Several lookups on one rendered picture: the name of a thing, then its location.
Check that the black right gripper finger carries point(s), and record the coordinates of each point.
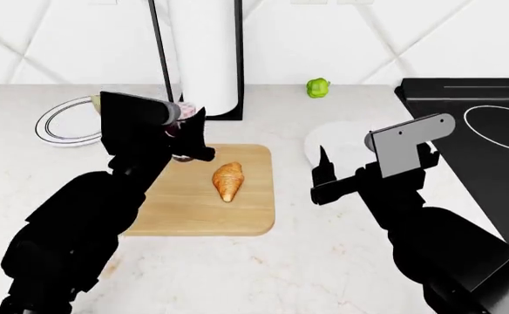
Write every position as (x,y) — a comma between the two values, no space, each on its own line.
(429,157)
(325,165)

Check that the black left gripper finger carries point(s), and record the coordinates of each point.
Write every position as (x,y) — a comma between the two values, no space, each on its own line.
(197,131)

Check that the jam jar with checked lid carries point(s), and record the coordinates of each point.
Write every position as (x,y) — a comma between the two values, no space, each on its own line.
(189,109)

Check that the golden brown croissant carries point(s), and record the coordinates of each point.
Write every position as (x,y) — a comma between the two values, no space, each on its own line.
(227,180)

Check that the wooden cutting board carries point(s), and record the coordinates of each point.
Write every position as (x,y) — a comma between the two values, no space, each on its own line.
(246,216)

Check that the plain white round plate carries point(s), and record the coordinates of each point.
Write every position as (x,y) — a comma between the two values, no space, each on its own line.
(341,137)

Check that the black induction cooktop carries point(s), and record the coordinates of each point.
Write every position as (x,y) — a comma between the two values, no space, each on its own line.
(481,157)

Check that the green bell pepper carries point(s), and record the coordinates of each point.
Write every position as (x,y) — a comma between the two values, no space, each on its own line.
(317,88)

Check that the white paper towel roll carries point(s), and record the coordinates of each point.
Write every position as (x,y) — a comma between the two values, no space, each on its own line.
(206,49)

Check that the white plate with black rings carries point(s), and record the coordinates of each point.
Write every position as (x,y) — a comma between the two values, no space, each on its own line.
(63,124)

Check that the right gripper camera mount bracket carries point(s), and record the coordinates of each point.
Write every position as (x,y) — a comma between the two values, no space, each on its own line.
(407,144)

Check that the gripper camera mount bracket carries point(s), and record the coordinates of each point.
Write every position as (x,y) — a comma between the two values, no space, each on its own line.
(407,144)
(132,124)

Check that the left gripper camera mount bracket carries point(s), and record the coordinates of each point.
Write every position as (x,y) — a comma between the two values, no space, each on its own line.
(132,124)

